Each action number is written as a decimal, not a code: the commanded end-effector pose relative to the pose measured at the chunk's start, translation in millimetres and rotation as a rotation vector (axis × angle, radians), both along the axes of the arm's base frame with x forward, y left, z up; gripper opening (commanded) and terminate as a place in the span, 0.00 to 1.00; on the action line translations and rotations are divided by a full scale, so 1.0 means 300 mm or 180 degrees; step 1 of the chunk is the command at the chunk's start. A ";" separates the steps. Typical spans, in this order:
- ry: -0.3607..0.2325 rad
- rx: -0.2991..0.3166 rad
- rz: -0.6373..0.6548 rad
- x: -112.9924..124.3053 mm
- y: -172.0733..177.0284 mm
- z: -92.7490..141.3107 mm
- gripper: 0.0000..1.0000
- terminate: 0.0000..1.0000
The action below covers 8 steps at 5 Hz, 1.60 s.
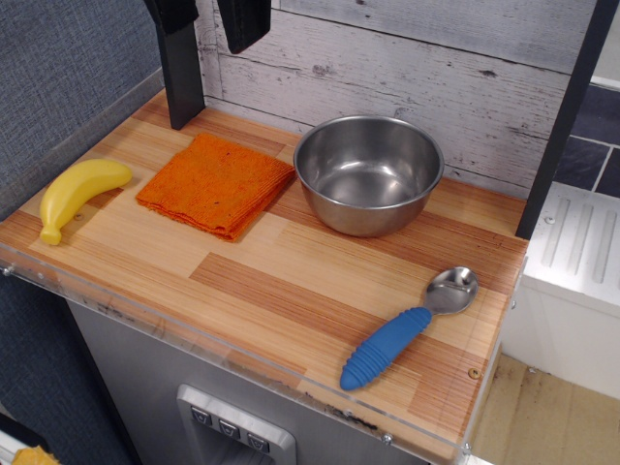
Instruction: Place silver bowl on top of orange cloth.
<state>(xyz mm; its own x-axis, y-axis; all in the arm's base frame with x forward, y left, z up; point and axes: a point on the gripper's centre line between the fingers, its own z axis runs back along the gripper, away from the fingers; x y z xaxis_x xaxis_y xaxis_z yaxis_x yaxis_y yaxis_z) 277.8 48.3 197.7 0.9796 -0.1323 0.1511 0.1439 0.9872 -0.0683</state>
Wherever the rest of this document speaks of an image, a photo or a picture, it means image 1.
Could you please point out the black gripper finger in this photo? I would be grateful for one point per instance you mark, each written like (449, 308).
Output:
(245, 22)

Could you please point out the stainless steel bowl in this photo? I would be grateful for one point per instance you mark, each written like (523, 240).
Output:
(367, 176)

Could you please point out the orange folded cloth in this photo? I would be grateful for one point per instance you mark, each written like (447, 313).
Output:
(216, 186)

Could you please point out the yellow plastic banana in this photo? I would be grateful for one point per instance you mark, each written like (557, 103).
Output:
(73, 188)

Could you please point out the grey toy fridge cabinet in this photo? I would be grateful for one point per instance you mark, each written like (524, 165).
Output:
(142, 372)

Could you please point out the silver dispenser button panel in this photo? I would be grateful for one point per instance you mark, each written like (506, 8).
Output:
(220, 433)

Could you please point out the white ridged toy sink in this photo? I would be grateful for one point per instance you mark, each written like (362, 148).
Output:
(564, 316)

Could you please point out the clear acrylic table edge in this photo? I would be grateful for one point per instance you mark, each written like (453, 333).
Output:
(388, 429)

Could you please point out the yellow object at corner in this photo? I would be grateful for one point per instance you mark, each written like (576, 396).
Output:
(34, 456)

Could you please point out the dark left vertical post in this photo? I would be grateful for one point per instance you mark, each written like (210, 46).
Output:
(182, 75)

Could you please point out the dark vertical post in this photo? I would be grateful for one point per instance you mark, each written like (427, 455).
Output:
(585, 64)
(182, 75)

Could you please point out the blue handled metal spoon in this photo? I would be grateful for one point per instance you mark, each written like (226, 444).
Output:
(450, 292)

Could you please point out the dark right vertical post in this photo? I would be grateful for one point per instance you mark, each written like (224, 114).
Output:
(585, 64)

